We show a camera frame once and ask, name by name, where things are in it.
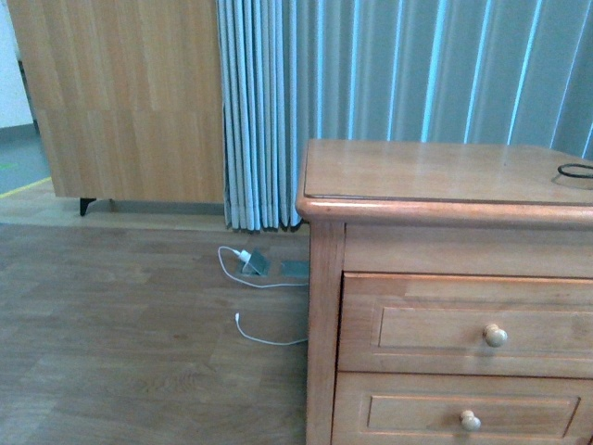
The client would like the wooden drawer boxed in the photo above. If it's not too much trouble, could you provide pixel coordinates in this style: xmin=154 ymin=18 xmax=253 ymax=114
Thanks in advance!
xmin=332 ymin=373 xmax=592 ymax=444
xmin=338 ymin=273 xmax=592 ymax=378

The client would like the round wooden drawer knob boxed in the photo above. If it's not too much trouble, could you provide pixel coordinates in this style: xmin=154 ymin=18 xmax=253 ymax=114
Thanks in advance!
xmin=483 ymin=324 xmax=508 ymax=348

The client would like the closed metal floor plate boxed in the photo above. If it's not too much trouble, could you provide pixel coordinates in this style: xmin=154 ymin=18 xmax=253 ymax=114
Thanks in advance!
xmin=281 ymin=261 xmax=309 ymax=278

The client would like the open metal floor socket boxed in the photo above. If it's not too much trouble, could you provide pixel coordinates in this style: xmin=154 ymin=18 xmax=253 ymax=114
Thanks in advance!
xmin=237 ymin=249 xmax=271 ymax=277

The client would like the white charger plug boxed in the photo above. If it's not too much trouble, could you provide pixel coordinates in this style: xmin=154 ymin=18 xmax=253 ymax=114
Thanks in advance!
xmin=232 ymin=249 xmax=252 ymax=263

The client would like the grey pleated curtain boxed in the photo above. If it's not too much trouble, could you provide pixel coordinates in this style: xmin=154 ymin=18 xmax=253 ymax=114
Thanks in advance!
xmin=216 ymin=1 xmax=592 ymax=231

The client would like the wooden nightstand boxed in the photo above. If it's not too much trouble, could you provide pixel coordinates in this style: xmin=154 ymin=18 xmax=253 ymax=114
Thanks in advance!
xmin=296 ymin=140 xmax=592 ymax=444

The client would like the light wooden cabinet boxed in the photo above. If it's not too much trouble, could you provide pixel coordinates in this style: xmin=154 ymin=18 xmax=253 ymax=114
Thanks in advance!
xmin=8 ymin=1 xmax=223 ymax=203

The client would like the black cabinet leg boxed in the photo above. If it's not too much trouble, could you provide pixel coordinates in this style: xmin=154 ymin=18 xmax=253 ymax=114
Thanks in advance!
xmin=79 ymin=197 xmax=97 ymax=217

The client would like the round wooden lower knob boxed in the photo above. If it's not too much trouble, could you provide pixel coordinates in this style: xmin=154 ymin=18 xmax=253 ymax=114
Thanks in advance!
xmin=460 ymin=410 xmax=482 ymax=432

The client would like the white charging cable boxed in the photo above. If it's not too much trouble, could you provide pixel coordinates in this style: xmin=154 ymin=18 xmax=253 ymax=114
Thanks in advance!
xmin=217 ymin=245 xmax=310 ymax=347

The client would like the black cable loop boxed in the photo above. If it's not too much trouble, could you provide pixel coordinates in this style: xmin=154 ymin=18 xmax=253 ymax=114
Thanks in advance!
xmin=556 ymin=162 xmax=593 ymax=181

